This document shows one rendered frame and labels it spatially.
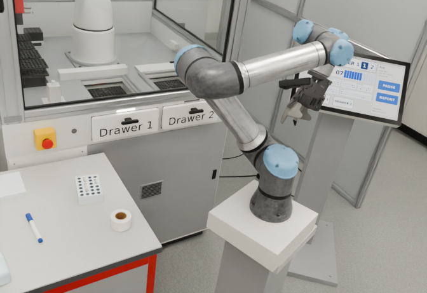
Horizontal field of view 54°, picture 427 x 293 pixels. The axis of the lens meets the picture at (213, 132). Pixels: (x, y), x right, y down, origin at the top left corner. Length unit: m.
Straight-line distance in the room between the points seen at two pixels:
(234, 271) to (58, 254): 0.64
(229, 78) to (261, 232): 0.55
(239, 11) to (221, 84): 0.78
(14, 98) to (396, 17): 2.09
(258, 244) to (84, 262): 0.54
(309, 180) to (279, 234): 0.96
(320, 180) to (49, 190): 1.39
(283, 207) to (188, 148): 0.75
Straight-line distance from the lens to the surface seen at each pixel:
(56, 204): 1.58
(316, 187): 2.38
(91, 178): 1.63
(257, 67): 1.17
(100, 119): 1.75
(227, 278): 1.71
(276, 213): 1.47
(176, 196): 2.21
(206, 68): 1.15
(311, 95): 1.44
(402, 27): 2.73
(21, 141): 1.74
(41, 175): 1.72
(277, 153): 1.40
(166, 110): 1.85
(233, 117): 1.36
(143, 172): 2.01
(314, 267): 2.54
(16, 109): 1.67
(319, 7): 3.16
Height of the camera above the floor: 1.79
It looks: 30 degrees down
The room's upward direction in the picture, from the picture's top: 9 degrees clockwise
